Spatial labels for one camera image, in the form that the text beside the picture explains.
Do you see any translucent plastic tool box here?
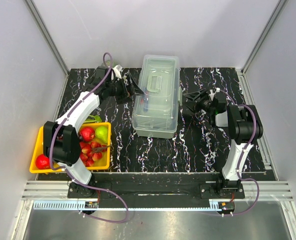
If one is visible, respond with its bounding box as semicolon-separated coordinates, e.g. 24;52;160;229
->
132;55;182;139

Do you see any blue screwdriver long shaft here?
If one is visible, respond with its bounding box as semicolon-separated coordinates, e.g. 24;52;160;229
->
142;87;149;113

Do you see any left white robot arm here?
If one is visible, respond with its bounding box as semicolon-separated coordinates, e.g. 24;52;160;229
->
43;65;144;185

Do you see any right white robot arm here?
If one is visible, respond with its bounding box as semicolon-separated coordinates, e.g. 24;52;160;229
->
184;88;263;198

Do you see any green melon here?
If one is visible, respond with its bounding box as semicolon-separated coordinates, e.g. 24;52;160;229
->
100;60;115;68

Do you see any green celery stalk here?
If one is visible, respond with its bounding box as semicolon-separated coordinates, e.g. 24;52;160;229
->
84;115;102;124

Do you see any black marble mat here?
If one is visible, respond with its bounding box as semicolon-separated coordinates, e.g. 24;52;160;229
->
58;67;265;173

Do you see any green pear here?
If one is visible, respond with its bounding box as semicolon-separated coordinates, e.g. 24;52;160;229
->
95;126;109;143

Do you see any red apple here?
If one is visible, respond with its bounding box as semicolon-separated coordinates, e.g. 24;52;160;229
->
80;126;95;142

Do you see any red cherry bunch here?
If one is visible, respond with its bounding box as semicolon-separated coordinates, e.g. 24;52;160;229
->
80;141;109;167

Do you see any yellow fruit bin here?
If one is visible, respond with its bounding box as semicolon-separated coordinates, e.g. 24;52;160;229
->
30;122;111;174

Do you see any red pomegranate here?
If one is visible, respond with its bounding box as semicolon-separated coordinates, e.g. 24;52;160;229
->
35;154;51;170

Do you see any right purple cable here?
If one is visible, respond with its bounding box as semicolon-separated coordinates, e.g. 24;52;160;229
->
200;89;260;217

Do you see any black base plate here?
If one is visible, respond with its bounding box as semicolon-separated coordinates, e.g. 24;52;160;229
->
67;172;246;201

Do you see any aluminium frame rail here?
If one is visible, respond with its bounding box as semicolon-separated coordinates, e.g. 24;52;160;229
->
22;181;293;212

